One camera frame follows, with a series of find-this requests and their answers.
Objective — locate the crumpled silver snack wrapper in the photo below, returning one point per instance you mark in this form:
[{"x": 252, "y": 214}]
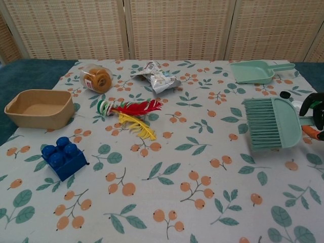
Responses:
[{"x": 159, "y": 78}]

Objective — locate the woven folding screen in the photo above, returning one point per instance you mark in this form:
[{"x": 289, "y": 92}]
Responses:
[{"x": 177, "y": 27}]

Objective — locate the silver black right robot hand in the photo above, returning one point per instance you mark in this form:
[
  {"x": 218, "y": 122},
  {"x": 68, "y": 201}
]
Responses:
[{"x": 319, "y": 116}]

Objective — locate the white bottle cap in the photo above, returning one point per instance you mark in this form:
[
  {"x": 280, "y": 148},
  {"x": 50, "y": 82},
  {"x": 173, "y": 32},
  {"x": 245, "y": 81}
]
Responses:
[{"x": 296, "y": 105}]

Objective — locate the floral fruit print tablecloth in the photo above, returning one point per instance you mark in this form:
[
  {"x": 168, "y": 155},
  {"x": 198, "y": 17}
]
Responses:
[{"x": 162, "y": 202}]

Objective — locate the mint green dustpan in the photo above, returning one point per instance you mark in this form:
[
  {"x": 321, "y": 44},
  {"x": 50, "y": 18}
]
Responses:
[{"x": 250, "y": 72}]

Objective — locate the beige rectangular tray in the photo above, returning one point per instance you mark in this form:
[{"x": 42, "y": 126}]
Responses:
[{"x": 38, "y": 111}]

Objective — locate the blue toy building block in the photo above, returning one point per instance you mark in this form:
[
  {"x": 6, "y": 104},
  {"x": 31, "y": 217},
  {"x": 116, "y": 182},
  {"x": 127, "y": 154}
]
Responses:
[{"x": 63, "y": 162}]

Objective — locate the plastic jar with cookies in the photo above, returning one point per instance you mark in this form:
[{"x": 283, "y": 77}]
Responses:
[{"x": 97, "y": 78}]

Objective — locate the black bottle cap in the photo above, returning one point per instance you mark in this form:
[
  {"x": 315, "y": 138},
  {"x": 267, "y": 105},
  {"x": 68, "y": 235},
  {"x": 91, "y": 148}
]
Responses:
[{"x": 285, "y": 95}]

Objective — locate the red yellow feather shuttlecock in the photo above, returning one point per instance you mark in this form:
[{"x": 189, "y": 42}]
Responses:
[{"x": 134, "y": 108}]

